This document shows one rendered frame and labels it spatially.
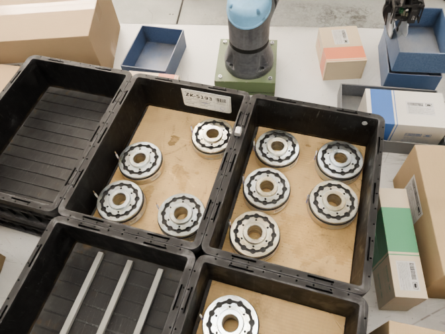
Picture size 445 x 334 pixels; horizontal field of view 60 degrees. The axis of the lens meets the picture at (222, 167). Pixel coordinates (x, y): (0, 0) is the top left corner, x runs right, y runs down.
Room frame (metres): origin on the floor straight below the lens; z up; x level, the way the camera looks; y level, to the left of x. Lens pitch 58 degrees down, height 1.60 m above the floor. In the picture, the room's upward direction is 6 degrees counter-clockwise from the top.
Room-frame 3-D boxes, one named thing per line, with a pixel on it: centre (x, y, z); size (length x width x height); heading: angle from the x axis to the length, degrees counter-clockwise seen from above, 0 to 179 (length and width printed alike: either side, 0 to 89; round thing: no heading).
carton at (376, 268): (0.27, -0.35, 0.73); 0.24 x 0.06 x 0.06; 172
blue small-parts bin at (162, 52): (1.01, 0.18, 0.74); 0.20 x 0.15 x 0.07; 161
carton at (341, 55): (0.93, -0.41, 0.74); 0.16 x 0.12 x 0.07; 176
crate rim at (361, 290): (0.38, -0.15, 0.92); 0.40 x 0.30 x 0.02; 158
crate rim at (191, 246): (0.49, 0.13, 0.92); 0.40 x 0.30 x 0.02; 158
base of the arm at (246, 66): (0.91, -0.12, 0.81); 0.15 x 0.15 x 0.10
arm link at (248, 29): (0.91, -0.12, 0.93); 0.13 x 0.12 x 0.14; 156
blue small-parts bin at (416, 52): (0.86, -0.61, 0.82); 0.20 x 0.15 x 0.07; 168
